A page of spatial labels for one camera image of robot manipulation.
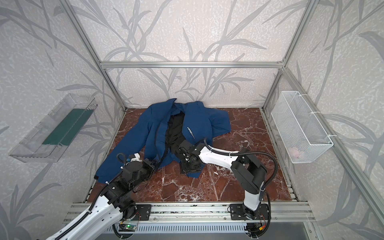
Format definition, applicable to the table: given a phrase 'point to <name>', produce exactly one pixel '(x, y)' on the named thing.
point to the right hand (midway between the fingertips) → (184, 167)
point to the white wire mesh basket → (303, 136)
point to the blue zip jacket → (189, 126)
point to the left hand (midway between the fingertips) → (162, 155)
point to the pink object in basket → (294, 151)
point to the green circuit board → (129, 227)
